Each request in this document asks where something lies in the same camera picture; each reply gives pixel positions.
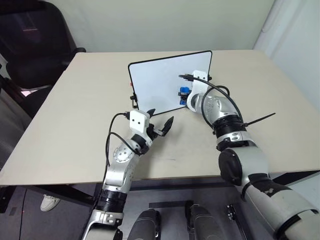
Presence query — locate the dark rounded shape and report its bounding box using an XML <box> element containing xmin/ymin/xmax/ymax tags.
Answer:
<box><xmin>184</xmin><ymin>203</ymin><xmax>219</xmax><ymax>240</ymax></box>
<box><xmin>127</xmin><ymin>209</ymin><xmax>161</xmax><ymax>240</ymax></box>

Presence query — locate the blue whiteboard eraser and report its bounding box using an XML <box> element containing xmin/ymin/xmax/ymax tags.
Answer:
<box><xmin>178</xmin><ymin>86</ymin><xmax>191</xmax><ymax>106</ymax></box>

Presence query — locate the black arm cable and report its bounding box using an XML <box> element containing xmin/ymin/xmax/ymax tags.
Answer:
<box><xmin>178</xmin><ymin>73</ymin><xmax>245</xmax><ymax>136</ymax></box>
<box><xmin>102</xmin><ymin>111</ymin><xmax>141</xmax><ymax>181</ymax></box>

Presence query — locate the black whiteboard stand clip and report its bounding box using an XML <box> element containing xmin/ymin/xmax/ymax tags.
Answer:
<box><xmin>129</xmin><ymin>92</ymin><xmax>139</xmax><ymax>110</ymax></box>

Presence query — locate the black framed whiteboard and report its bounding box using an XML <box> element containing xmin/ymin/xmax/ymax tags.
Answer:
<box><xmin>127</xmin><ymin>50</ymin><xmax>214</xmax><ymax>117</ymax></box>

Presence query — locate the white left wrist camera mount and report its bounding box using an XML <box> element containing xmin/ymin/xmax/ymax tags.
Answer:
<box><xmin>128</xmin><ymin>109</ymin><xmax>154</xmax><ymax>147</ymax></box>

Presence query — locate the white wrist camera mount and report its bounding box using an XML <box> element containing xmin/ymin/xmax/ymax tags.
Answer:
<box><xmin>128</xmin><ymin>109</ymin><xmax>154</xmax><ymax>147</ymax></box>
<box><xmin>187</xmin><ymin>70</ymin><xmax>210</xmax><ymax>104</ymax></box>

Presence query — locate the small black floor bracket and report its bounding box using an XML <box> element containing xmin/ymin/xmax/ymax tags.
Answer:
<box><xmin>225</xmin><ymin>203</ymin><xmax>236</xmax><ymax>221</ymax></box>

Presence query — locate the black cable tie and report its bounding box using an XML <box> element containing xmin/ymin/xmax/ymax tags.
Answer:
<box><xmin>242</xmin><ymin>112</ymin><xmax>277</xmax><ymax>128</ymax></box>

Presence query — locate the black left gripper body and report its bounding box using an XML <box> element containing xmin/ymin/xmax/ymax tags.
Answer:
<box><xmin>145</xmin><ymin>123</ymin><xmax>166</xmax><ymax>141</ymax></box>

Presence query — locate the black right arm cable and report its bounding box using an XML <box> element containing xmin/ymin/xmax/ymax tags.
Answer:
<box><xmin>178</xmin><ymin>73</ymin><xmax>245</xmax><ymax>136</ymax></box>

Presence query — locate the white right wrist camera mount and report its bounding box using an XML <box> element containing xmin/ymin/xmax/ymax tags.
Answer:
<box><xmin>187</xmin><ymin>70</ymin><xmax>210</xmax><ymax>104</ymax></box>

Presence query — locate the white shoe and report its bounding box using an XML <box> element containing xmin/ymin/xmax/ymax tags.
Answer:
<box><xmin>40</xmin><ymin>194</ymin><xmax>61</xmax><ymax>212</ymax></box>

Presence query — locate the black office chair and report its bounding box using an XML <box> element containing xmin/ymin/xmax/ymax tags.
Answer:
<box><xmin>0</xmin><ymin>0</ymin><xmax>87</xmax><ymax>119</ymax></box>

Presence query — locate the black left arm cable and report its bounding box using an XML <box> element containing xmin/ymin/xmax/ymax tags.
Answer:
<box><xmin>102</xmin><ymin>111</ymin><xmax>141</xmax><ymax>181</ymax></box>

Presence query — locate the black table frame bar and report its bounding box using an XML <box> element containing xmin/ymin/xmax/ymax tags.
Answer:
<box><xmin>0</xmin><ymin>184</ymin><xmax>97</xmax><ymax>209</ymax></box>

